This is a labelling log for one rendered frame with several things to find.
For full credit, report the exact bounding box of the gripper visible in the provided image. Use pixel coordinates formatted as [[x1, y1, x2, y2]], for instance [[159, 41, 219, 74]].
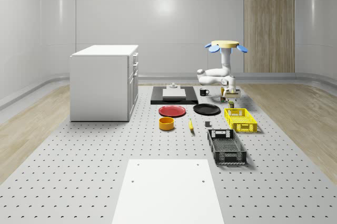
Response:
[[223, 89, 241, 103]]

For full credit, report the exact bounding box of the yellow basket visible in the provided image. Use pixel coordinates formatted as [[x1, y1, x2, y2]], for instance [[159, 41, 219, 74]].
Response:
[[224, 107, 259, 133]]

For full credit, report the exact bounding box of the black plate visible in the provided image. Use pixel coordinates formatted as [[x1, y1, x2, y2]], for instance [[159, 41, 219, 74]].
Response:
[[192, 103, 222, 116]]

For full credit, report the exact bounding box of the dark grey basket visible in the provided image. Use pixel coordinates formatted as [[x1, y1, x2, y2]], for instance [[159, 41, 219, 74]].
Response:
[[206, 128, 249, 166]]

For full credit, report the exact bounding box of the red plate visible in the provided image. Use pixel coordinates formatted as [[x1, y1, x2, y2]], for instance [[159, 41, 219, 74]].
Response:
[[158, 105, 187, 118]]

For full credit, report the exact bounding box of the yellow bowl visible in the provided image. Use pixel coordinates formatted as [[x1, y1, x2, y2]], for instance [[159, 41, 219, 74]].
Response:
[[158, 116, 175, 131]]

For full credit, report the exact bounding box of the black stove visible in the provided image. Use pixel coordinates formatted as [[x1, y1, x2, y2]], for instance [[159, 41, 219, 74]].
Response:
[[150, 82, 199, 105]]

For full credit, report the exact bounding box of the white board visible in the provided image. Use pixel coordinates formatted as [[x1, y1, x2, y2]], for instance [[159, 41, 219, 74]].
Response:
[[111, 158, 225, 224]]

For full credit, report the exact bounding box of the white cabinet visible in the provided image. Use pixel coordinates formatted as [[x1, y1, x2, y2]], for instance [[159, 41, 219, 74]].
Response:
[[69, 44, 140, 123]]

